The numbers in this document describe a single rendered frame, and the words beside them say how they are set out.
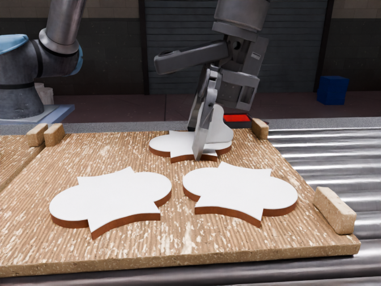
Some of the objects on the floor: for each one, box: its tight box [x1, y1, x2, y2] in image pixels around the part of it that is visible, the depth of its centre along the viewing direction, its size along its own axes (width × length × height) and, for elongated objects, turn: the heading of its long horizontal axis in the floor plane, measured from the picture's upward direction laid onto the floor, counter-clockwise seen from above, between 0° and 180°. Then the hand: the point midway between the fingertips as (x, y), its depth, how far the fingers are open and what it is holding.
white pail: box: [35, 87, 54, 105], centre depth 379 cm, size 30×30×37 cm
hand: (190, 143), depth 51 cm, fingers open, 11 cm apart
